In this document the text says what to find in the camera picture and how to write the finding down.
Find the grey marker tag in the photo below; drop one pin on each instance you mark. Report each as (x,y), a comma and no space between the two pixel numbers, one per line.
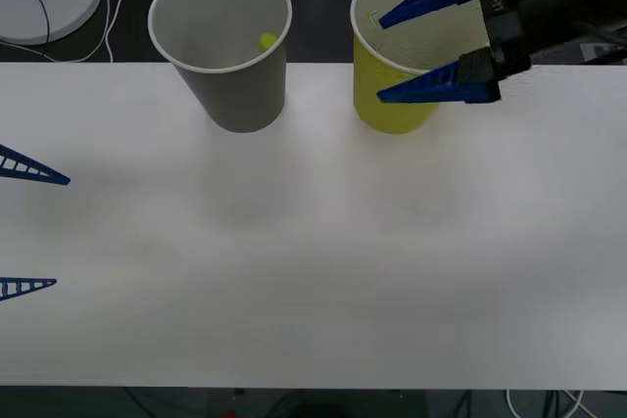
(600,52)

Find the grey plastic waste bin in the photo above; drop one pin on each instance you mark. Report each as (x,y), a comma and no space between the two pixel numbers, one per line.
(245,95)

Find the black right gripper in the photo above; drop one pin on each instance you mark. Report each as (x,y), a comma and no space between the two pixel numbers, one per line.
(504,21)

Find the clear bottle yellow-green cap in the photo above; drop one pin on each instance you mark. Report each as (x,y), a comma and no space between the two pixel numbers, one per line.
(268,41)

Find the yellow-green plastic waste bin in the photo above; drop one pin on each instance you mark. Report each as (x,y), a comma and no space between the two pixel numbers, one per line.
(387,114)

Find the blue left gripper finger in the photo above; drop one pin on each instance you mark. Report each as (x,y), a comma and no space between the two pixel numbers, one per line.
(14,287)
(19,167)

